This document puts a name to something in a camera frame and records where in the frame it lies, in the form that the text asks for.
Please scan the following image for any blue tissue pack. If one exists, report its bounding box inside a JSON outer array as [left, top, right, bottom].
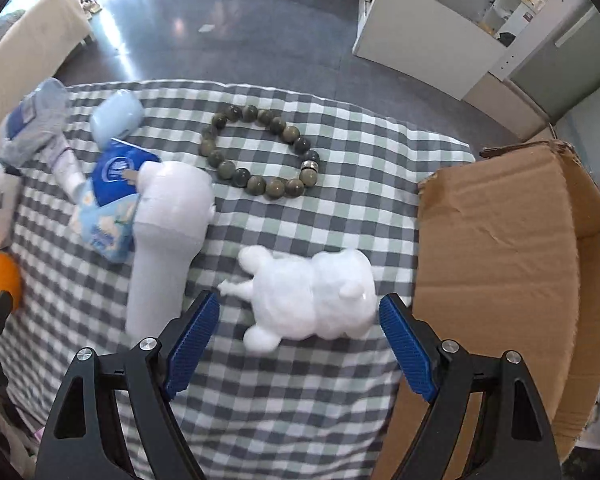
[[69, 139, 160, 263]]

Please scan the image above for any white plush bear toy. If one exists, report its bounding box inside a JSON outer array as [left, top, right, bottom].
[[218, 245, 378, 354]]

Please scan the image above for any white plastic bottle-shaped device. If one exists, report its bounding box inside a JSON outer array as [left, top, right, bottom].
[[125, 160, 215, 340]]

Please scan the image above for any clear floss pick jar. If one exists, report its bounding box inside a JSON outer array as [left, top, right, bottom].
[[0, 78, 69, 168]]

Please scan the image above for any dark bead bracelet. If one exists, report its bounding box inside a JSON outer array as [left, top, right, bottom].
[[198, 103, 322, 200]]

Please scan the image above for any orange fruit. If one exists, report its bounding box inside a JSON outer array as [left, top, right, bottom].
[[0, 252, 22, 311]]

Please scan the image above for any brown cardboard box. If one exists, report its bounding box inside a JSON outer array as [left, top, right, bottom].
[[374, 141, 600, 479]]

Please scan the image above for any white cream tube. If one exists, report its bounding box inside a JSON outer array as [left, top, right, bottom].
[[45, 134, 86, 204]]

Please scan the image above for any light blue earbuds case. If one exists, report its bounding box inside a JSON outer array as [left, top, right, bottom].
[[90, 89, 144, 151]]

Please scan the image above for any checkered tablecloth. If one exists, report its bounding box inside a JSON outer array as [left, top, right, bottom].
[[0, 80, 474, 479]]

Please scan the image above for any white partition cabinet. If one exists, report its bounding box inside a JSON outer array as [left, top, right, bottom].
[[353, 0, 588, 100]]

